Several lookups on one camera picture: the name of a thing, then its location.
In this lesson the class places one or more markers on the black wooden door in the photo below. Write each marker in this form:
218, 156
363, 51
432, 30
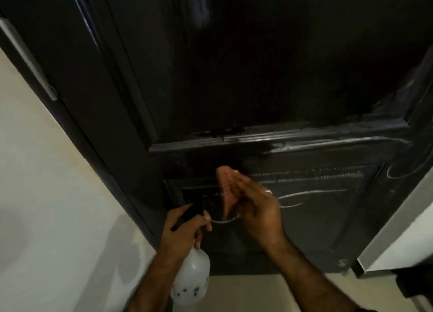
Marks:
270, 68

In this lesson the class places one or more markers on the person's right hand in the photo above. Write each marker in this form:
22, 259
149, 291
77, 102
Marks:
264, 217

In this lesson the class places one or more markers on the white spray bottle black trigger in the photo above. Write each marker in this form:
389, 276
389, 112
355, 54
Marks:
193, 278

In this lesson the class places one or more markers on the orange checked cloth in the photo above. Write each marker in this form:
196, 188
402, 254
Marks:
226, 183

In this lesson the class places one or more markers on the person's right forearm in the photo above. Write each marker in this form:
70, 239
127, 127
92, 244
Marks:
311, 281

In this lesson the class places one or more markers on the person's left forearm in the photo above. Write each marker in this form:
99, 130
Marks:
155, 288

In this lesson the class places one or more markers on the dark plastic stool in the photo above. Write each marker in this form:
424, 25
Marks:
416, 278

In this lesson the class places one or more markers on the person's left hand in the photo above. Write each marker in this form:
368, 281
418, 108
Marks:
182, 234

